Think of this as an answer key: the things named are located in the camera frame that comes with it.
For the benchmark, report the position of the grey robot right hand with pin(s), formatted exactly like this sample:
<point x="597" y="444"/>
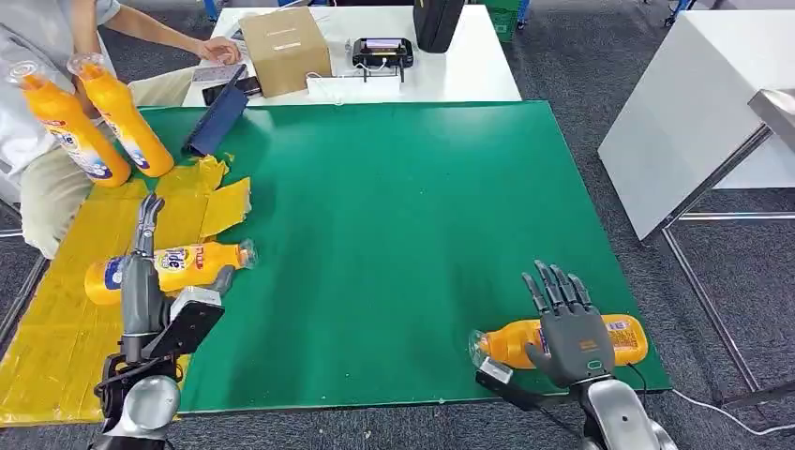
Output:
<point x="574" y="344"/>

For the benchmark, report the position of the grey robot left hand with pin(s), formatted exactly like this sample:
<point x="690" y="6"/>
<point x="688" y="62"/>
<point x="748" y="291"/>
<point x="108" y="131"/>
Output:
<point x="141" y="298"/>

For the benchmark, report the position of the orange detergent bottle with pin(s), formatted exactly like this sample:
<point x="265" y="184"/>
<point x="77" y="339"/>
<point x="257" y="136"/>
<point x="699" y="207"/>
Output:
<point x="74" y="136"/>
<point x="515" y="341"/>
<point x="186" y="264"/>
<point x="127" y="124"/>

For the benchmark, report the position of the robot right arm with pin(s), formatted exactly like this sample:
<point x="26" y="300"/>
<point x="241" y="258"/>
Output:
<point x="621" y="416"/>

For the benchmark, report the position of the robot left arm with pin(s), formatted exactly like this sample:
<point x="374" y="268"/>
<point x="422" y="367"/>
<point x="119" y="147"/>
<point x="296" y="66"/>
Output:
<point x="146" y="407"/>

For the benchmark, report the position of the yellow sheet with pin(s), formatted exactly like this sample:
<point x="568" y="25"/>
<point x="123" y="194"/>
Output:
<point x="62" y="323"/>

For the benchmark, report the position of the person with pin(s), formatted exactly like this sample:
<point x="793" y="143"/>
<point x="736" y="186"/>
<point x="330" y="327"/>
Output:
<point x="49" y="186"/>

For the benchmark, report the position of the blue folder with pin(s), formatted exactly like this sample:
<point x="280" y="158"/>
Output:
<point x="217" y="118"/>

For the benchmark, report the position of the green table mat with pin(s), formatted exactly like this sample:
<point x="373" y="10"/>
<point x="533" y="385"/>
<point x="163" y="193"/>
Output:
<point x="385" y="248"/>

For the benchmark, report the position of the grey pad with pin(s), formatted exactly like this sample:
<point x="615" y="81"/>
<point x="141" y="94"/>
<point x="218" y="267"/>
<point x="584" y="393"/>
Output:
<point x="214" y="73"/>

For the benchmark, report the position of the black phone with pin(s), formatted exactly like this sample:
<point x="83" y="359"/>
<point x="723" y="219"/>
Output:
<point x="248" y="87"/>

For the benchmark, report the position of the large white table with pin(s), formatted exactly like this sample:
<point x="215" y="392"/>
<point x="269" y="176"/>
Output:
<point x="683" y="124"/>

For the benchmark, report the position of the person's hand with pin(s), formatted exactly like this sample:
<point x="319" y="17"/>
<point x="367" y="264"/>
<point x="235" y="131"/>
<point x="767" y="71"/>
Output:
<point x="220" y="49"/>

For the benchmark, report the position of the brown cardboard box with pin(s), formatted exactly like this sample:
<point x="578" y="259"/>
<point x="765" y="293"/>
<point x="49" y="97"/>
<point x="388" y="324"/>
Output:
<point x="286" y="53"/>

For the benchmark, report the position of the green crate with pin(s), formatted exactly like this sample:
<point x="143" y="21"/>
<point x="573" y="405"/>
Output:
<point x="504" y="18"/>

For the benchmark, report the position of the black handheld controller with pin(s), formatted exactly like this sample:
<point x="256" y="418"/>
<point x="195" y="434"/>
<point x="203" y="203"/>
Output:
<point x="383" y="53"/>

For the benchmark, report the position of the black bag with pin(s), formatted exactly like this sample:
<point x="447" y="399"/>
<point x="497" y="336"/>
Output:
<point x="438" y="25"/>

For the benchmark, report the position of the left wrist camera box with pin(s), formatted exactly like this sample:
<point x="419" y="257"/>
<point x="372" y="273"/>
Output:
<point x="192" y="317"/>

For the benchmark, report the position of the metal table frame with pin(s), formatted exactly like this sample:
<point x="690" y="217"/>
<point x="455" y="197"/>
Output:
<point x="708" y="298"/>

